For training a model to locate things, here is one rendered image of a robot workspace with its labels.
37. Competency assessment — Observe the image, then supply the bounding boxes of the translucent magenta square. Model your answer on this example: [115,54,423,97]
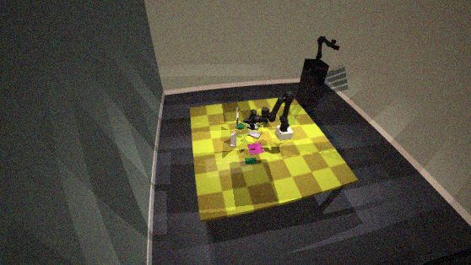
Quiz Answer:
[247,143,264,154]

